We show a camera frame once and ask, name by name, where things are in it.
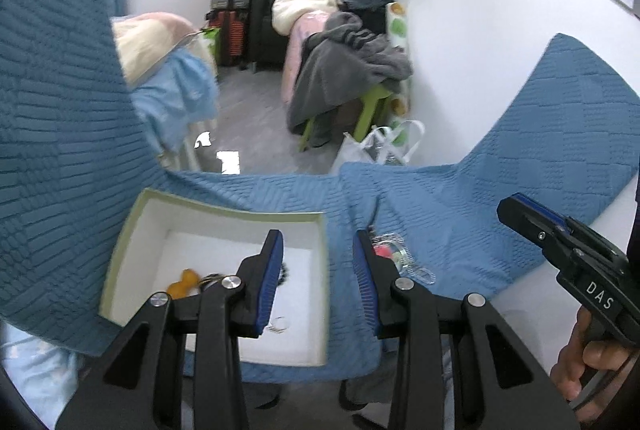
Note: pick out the person's left leg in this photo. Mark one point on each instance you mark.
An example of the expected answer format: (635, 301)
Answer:
(260, 394)

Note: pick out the red striped suitcase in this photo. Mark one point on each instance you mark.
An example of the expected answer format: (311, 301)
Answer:
(232, 37)

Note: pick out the cream pink pillow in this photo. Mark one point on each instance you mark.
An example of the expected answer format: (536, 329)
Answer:
(145, 42)

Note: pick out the grey fleece blanket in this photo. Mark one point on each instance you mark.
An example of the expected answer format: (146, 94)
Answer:
(340, 74)

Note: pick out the white puffy jacket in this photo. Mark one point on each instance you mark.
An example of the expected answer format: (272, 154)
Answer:
(300, 4)

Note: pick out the person's right leg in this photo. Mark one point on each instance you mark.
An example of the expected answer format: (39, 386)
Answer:
(370, 392)

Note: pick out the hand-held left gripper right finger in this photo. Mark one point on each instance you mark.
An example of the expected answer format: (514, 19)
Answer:
(365, 290)

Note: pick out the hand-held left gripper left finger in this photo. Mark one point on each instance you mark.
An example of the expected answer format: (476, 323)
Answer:
(267, 290)

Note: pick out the white tote bag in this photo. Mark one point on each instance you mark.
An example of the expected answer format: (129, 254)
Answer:
(360, 149)

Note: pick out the light blue blanket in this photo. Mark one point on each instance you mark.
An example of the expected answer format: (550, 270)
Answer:
(175, 99)

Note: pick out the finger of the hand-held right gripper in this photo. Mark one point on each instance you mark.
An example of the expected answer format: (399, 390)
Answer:
(542, 211)
(530, 227)

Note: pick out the pink blanket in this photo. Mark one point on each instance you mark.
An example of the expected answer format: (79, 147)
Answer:
(295, 54)

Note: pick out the black suitcase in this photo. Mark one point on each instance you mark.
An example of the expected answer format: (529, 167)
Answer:
(265, 29)

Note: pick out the person's right hand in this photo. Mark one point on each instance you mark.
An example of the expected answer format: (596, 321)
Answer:
(567, 360)

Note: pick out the blue covered chair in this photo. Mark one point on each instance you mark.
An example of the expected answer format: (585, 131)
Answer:
(525, 149)
(60, 134)

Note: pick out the green bag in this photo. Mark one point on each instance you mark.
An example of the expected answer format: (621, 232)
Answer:
(211, 42)

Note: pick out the green dotted white roll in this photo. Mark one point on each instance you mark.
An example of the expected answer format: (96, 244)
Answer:
(398, 29)

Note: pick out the pink pompom charm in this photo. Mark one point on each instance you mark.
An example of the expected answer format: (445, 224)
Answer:
(384, 252)

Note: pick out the light blue printed sheet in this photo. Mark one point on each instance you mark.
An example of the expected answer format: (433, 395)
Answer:
(35, 375)

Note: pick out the green cardboard box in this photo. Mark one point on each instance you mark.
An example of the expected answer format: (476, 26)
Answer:
(150, 235)

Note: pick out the person's leg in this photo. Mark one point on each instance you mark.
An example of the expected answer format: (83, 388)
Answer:
(370, 392)
(260, 394)

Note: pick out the green plastic stool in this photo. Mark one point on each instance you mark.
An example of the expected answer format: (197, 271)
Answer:
(372, 102)

